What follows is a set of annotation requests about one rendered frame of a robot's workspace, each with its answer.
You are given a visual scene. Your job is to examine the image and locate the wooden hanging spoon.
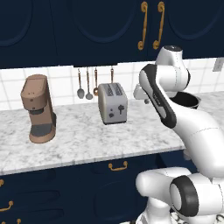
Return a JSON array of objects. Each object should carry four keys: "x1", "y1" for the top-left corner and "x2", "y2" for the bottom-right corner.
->
[{"x1": 93, "y1": 66, "x2": 100, "y2": 97}]

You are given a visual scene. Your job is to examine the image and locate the navy drawer front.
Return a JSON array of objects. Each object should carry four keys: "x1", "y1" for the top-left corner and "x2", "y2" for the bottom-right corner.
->
[
  {"x1": 0, "y1": 168, "x2": 58, "y2": 194},
  {"x1": 0, "y1": 191, "x2": 58, "y2": 218},
  {"x1": 55, "y1": 152, "x2": 161, "y2": 187}
]

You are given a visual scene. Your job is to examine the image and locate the gold curved cupboard handle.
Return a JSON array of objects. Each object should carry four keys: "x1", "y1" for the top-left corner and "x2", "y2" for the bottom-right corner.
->
[
  {"x1": 152, "y1": 1, "x2": 166, "y2": 51},
  {"x1": 137, "y1": 1, "x2": 149, "y2": 52}
]

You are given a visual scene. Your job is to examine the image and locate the wooden handled hanging tool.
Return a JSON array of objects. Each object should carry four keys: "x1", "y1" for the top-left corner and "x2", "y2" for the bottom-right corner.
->
[{"x1": 109, "y1": 66, "x2": 115, "y2": 85}]

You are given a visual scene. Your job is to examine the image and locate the navy wall cupboard door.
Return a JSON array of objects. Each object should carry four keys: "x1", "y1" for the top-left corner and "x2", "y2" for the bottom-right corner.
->
[
  {"x1": 0, "y1": 0, "x2": 57, "y2": 70},
  {"x1": 150, "y1": 0, "x2": 224, "y2": 63},
  {"x1": 55, "y1": 0, "x2": 151, "y2": 68}
]

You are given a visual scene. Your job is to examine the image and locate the grey wall socket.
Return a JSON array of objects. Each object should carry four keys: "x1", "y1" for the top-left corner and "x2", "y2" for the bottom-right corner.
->
[{"x1": 212, "y1": 57, "x2": 224, "y2": 73}]

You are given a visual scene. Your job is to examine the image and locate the brown coffee machine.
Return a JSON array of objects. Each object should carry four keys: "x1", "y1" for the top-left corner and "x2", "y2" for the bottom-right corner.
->
[{"x1": 19, "y1": 73, "x2": 58, "y2": 144}]

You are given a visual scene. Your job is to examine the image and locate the grey hanging spoon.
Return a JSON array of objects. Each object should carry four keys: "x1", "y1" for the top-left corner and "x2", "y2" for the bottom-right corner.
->
[{"x1": 76, "y1": 67, "x2": 86, "y2": 100}]

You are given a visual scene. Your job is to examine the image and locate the navy base cupboard door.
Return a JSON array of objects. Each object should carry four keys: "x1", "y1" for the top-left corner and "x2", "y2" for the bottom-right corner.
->
[{"x1": 57, "y1": 179, "x2": 151, "y2": 224}]

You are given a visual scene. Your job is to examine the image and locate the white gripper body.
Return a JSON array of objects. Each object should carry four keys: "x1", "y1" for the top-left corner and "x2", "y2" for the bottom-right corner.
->
[{"x1": 133, "y1": 83, "x2": 149, "y2": 102}]

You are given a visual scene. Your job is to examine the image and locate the grey hanging ladle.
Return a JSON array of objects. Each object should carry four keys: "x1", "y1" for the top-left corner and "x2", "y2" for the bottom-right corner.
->
[{"x1": 85, "y1": 66, "x2": 95, "y2": 101}]

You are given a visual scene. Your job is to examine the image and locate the black pot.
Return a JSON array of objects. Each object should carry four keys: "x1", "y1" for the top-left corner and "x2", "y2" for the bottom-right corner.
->
[{"x1": 170, "y1": 90, "x2": 202, "y2": 110}]

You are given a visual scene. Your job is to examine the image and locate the grey toaster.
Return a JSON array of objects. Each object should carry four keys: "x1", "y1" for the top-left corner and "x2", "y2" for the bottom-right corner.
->
[{"x1": 97, "y1": 82, "x2": 129, "y2": 126}]

